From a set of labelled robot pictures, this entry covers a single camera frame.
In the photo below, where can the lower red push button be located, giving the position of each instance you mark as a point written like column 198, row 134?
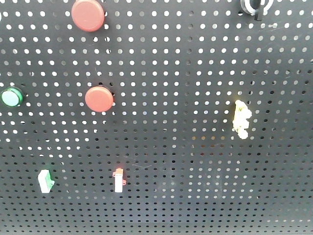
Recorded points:
column 99, row 99

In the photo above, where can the red push button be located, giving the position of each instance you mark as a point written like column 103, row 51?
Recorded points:
column 99, row 99
column 88, row 15

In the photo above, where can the upper red push button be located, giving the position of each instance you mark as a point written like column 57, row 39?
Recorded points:
column 88, row 15

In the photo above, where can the green round push button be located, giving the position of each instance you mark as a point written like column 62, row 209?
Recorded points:
column 11, row 96

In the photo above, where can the black perforated pegboard panel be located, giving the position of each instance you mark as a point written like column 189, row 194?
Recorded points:
column 175, row 69

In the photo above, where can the white switch red base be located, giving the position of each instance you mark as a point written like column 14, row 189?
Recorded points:
column 119, row 181

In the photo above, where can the yellow toggle switch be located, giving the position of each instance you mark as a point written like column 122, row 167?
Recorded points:
column 240, row 121

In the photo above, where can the white switch green base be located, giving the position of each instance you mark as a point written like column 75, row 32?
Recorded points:
column 45, row 181

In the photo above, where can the black rotary knob switch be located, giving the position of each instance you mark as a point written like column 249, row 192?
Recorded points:
column 256, row 8

